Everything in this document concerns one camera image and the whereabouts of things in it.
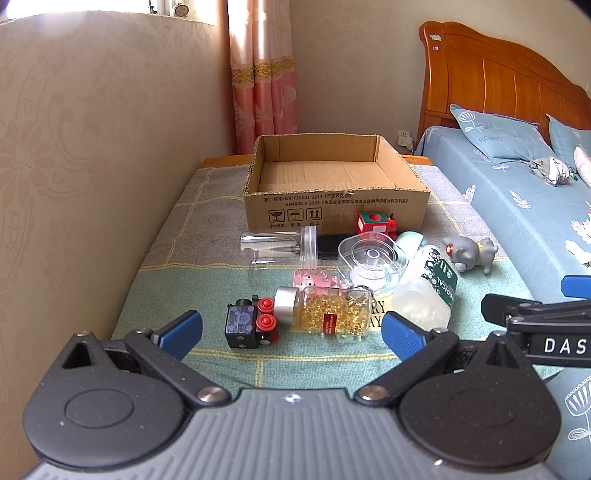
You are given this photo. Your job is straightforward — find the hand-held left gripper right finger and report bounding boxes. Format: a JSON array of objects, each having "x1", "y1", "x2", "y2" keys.
[{"x1": 355, "y1": 310, "x2": 532, "y2": 409}]

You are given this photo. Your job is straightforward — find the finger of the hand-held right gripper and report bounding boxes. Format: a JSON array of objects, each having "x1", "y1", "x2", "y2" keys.
[
  {"x1": 561, "y1": 275, "x2": 591, "y2": 297},
  {"x1": 481, "y1": 294, "x2": 591, "y2": 334}
]

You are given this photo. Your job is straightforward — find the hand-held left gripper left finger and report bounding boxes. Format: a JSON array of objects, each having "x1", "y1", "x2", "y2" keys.
[{"x1": 60, "y1": 310, "x2": 232, "y2": 409}]

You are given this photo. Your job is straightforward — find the white bottle green label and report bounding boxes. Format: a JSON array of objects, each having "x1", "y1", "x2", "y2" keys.
[{"x1": 390, "y1": 244, "x2": 459, "y2": 331}]

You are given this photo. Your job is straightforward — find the black toy train red wheels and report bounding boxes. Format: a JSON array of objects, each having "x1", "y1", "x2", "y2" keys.
[{"x1": 225, "y1": 297, "x2": 281, "y2": 350}]

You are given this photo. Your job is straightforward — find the capsule bottle silver cap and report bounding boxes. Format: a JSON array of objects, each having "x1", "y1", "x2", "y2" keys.
[{"x1": 274, "y1": 286, "x2": 373, "y2": 339}]

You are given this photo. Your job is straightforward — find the clear round plastic lid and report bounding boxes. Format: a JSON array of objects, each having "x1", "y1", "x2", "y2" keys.
[{"x1": 338, "y1": 233, "x2": 410, "y2": 295}]

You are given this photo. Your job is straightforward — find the pink keychain toy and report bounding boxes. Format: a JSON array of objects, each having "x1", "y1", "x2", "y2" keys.
[{"x1": 293, "y1": 267, "x2": 345, "y2": 289}]

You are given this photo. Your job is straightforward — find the clear plastic jar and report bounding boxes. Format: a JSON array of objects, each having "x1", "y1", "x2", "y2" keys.
[{"x1": 240, "y1": 226, "x2": 320, "y2": 283}]

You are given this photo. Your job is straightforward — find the cardboard box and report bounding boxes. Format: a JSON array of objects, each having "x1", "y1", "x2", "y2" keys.
[{"x1": 243, "y1": 134, "x2": 431, "y2": 237}]

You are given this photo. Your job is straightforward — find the grey cartoon toy figure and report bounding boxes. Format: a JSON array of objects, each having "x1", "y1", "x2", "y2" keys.
[{"x1": 442, "y1": 236, "x2": 499, "y2": 276}]

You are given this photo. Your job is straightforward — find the green grey checked blanket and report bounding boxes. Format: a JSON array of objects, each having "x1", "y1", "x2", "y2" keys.
[{"x1": 111, "y1": 162, "x2": 551, "y2": 391}]

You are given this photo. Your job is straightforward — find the blue floral bed sheet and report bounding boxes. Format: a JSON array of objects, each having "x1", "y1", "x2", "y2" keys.
[{"x1": 414, "y1": 126, "x2": 591, "y2": 480}]

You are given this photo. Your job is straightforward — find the black oval case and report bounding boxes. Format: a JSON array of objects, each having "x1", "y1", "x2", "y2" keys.
[{"x1": 317, "y1": 234, "x2": 355, "y2": 260}]

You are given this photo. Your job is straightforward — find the pink white fabric item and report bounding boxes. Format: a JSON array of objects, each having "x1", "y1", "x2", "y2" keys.
[{"x1": 573, "y1": 145, "x2": 591, "y2": 189}]

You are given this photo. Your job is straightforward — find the small blue floral pillow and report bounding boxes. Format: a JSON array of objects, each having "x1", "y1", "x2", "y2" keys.
[{"x1": 546, "y1": 114, "x2": 591, "y2": 162}]

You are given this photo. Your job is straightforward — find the large blue floral pillow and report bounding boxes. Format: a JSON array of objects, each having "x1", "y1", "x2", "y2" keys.
[{"x1": 449, "y1": 103, "x2": 555, "y2": 164}]

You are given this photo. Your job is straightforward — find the wooden bed headboard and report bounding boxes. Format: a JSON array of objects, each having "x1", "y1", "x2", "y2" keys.
[{"x1": 418, "y1": 21, "x2": 591, "y2": 153}]

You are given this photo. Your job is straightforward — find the pink patterned curtain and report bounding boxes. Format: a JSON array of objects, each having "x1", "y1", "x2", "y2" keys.
[{"x1": 227, "y1": 0, "x2": 302, "y2": 155}]

